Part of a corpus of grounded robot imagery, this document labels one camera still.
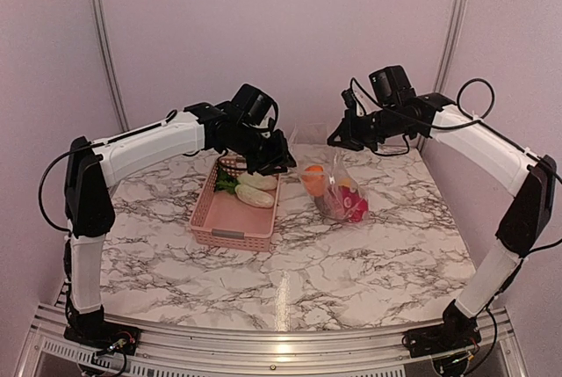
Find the dark purple pepper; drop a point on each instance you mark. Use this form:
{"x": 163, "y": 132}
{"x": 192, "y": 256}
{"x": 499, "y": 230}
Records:
{"x": 328, "y": 206}

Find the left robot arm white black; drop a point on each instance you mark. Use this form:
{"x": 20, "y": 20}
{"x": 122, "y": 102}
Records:
{"x": 95, "y": 166}

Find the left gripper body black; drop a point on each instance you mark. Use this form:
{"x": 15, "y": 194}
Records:
{"x": 261, "y": 154}

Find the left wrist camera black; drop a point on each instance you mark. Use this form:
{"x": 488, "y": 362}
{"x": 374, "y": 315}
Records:
{"x": 253, "y": 108}

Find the red pepper front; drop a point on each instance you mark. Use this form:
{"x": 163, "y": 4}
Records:
{"x": 358, "y": 211}

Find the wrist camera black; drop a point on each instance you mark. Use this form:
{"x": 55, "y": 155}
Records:
{"x": 391, "y": 86}
{"x": 253, "y": 108}

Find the yellow pepper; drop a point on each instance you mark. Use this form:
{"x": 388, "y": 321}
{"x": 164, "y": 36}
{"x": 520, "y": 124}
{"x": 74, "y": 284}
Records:
{"x": 347, "y": 182}

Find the clear zip top bag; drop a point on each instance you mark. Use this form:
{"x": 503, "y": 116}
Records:
{"x": 308, "y": 145}

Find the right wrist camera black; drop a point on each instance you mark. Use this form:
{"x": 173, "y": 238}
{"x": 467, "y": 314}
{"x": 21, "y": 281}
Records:
{"x": 391, "y": 86}

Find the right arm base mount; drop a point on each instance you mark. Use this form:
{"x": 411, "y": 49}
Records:
{"x": 455, "y": 332}

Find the orange pepper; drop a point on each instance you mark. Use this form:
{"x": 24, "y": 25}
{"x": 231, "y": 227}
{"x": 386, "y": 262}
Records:
{"x": 315, "y": 180}

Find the aluminium corner post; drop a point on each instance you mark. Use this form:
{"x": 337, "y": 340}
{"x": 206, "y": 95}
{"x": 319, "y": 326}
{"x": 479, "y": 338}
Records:
{"x": 108, "y": 64}
{"x": 452, "y": 38}

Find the pink plastic basket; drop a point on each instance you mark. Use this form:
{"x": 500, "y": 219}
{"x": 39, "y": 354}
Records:
{"x": 221, "y": 219}

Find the white cabbage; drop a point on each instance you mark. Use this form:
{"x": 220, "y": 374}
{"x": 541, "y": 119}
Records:
{"x": 254, "y": 197}
{"x": 259, "y": 181}

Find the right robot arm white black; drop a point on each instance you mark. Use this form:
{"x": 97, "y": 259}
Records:
{"x": 530, "y": 179}

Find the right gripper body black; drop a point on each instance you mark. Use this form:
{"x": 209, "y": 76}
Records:
{"x": 367, "y": 133}

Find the left aluminium corner post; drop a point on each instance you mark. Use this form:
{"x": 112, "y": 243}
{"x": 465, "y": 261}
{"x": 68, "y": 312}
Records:
{"x": 108, "y": 64}

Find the aluminium front rail frame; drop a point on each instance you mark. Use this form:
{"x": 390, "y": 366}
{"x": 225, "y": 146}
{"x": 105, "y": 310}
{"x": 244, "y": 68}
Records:
{"x": 173, "y": 350}

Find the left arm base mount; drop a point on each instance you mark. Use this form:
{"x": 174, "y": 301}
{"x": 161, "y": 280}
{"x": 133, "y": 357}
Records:
{"x": 91, "y": 329}

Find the right aluminium corner post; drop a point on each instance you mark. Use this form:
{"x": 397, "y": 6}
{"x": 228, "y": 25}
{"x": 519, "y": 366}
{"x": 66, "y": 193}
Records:
{"x": 452, "y": 38}

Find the red pepper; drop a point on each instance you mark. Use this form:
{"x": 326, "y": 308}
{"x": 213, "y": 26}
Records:
{"x": 358, "y": 211}
{"x": 348, "y": 197}

